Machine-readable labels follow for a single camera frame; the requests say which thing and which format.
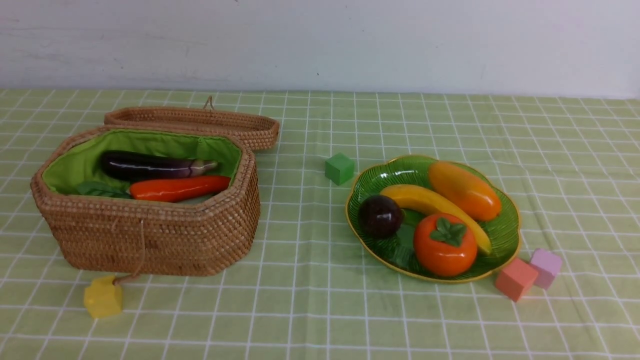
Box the orange yellow toy mango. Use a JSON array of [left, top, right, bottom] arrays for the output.
[[427, 161, 502, 222]]

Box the white toy radish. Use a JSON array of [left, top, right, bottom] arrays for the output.
[[75, 181, 221, 204]]

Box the woven rattan basket green lining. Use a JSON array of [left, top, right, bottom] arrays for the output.
[[29, 125, 261, 277]]

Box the orange toy persimmon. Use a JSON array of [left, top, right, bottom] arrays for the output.
[[413, 213, 478, 278]]

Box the green cube block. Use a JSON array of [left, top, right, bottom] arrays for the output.
[[324, 152, 355, 186]]

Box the green leaf-shaped glass plate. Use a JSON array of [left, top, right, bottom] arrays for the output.
[[344, 154, 522, 284]]

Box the green checkered tablecloth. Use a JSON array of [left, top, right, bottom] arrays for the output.
[[0, 89, 640, 360]]

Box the purple toy eggplant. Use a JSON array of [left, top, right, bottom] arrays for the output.
[[98, 150, 218, 183]]

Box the pink cube block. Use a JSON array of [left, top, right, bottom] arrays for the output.
[[529, 248, 563, 290]]

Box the yellow toy banana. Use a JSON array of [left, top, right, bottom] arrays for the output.
[[379, 184, 493, 256]]

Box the dark purple toy plum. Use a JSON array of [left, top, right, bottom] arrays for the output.
[[358, 194, 405, 240]]

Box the coral orange cube block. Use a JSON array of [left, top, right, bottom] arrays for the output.
[[494, 257, 538, 303]]

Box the red toy chili pepper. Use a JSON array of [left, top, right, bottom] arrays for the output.
[[129, 175, 232, 203]]

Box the yellow block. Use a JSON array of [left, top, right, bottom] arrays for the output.
[[83, 275, 123, 319]]

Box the woven rattan basket lid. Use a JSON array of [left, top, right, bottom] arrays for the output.
[[103, 96, 281, 151]]

